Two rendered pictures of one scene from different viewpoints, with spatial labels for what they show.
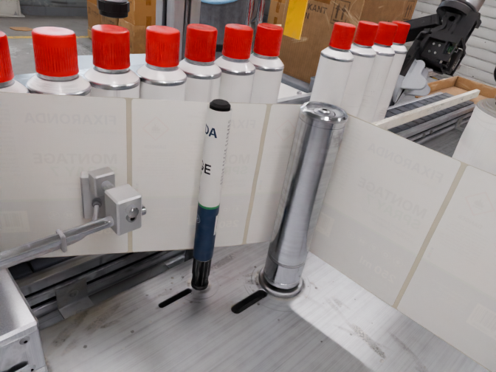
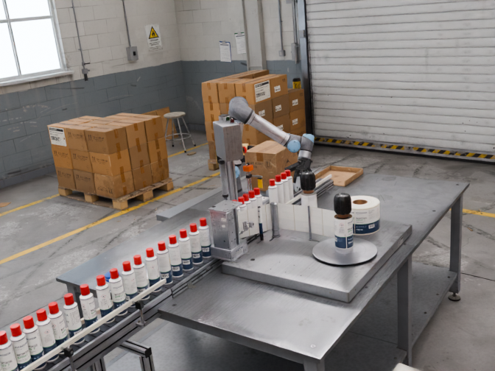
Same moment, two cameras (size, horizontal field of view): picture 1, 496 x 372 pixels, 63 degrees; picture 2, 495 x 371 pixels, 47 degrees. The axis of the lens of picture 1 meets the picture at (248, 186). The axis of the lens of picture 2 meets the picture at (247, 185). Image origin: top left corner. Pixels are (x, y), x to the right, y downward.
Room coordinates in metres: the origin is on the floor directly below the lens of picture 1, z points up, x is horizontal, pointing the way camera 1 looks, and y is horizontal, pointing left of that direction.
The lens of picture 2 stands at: (-2.42, 0.35, 2.08)
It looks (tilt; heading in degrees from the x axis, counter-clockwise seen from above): 18 degrees down; 354
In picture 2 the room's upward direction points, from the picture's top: 5 degrees counter-clockwise
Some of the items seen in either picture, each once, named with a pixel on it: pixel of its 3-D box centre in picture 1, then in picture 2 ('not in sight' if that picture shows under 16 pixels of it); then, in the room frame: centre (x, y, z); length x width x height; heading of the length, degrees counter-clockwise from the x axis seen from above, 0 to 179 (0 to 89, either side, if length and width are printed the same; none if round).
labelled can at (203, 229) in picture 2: not in sight; (205, 238); (0.17, 0.33, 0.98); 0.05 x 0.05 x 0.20
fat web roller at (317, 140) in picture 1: (299, 207); (275, 219); (0.30, -0.05, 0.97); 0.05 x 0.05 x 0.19
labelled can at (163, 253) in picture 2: not in sight; (164, 263); (-0.06, 0.52, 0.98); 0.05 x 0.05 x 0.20
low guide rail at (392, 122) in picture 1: (375, 128); (291, 202); (0.73, -0.22, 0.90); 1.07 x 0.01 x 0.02; 138
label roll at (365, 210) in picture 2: not in sight; (360, 214); (0.27, -0.50, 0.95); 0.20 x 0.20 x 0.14
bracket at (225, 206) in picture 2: not in sight; (225, 205); (0.15, 0.21, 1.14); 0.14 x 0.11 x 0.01; 138
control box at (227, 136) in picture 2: not in sight; (227, 140); (0.51, 0.14, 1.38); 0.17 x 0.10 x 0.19; 13
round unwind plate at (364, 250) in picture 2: not in sight; (344, 250); (0.01, -0.33, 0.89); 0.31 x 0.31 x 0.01
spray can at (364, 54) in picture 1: (351, 84); (279, 191); (0.71, -0.15, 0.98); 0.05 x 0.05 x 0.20
